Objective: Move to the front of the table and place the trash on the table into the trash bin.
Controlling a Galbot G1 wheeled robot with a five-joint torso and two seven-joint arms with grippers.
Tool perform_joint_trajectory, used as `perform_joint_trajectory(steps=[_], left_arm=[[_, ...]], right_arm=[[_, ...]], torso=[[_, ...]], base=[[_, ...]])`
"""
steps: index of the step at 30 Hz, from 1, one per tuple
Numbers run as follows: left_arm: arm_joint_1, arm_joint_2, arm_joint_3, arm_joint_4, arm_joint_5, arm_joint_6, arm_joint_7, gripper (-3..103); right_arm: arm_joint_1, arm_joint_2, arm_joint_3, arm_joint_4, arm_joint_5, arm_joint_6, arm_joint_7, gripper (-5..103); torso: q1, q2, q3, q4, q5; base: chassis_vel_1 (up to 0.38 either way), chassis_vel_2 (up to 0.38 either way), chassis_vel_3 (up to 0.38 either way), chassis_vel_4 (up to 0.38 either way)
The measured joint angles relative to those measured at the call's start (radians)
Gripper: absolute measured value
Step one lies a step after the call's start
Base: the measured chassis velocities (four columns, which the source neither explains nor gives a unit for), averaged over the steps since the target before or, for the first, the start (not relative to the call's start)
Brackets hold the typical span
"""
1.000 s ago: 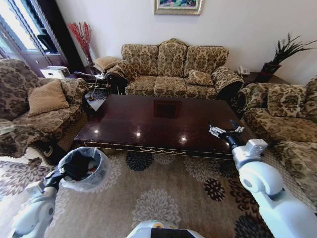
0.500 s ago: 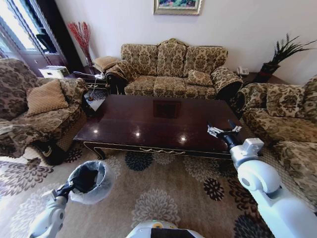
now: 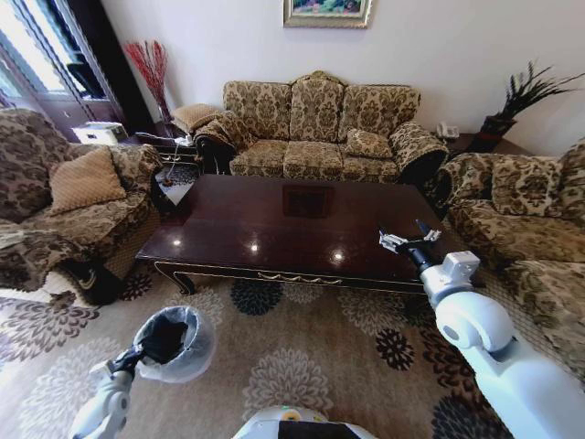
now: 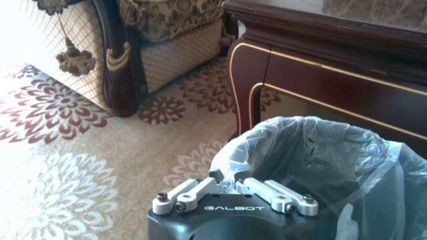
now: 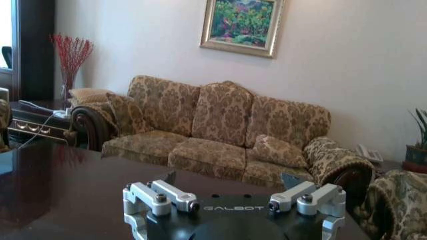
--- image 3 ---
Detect dark feather arrangement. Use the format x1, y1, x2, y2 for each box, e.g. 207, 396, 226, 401
497, 59, 585, 121

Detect white box appliance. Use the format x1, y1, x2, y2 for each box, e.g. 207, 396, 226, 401
71, 122, 127, 146

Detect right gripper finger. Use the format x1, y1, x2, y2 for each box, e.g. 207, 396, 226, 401
414, 219, 441, 242
377, 223, 410, 252

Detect floral three-seat sofa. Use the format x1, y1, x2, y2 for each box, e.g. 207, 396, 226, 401
194, 70, 452, 187

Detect framed landscape painting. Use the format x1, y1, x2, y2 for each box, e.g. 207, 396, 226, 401
282, 0, 373, 29

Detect marble-top small table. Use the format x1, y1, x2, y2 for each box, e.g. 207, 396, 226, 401
150, 164, 202, 217

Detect white robot front shell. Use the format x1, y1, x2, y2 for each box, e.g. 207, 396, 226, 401
232, 403, 367, 439

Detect floral armchair with tan cushion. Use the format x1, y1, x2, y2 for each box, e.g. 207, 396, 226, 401
0, 107, 164, 305

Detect small floral sofa cushion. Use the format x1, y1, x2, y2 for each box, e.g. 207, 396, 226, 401
343, 128, 395, 160

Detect dark side table with rails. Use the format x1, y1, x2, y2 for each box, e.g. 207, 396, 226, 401
134, 130, 205, 177

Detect tan quilted cushion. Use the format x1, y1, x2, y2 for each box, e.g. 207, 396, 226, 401
48, 146, 128, 216

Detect tan cushion on side table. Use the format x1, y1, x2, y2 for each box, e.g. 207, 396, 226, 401
172, 102, 221, 133

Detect beige floral patterned rug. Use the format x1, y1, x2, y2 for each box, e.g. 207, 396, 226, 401
0, 262, 513, 439

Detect dark wooden telephone table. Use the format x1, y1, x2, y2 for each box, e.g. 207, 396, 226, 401
443, 131, 531, 157

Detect trash bin with clear liner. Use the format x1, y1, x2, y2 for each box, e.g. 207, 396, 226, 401
133, 305, 218, 384

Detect large floral armchair cushion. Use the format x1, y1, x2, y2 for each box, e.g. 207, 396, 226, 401
489, 157, 564, 217

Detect dark framed window door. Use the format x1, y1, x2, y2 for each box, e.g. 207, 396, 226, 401
0, 0, 152, 138

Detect red decorative branches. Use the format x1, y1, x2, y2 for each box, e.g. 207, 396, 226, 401
123, 39, 169, 109

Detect black and red vase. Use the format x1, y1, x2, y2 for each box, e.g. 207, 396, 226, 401
474, 114, 517, 152

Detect dark wooden coffee table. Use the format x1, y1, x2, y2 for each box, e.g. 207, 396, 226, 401
134, 173, 485, 296

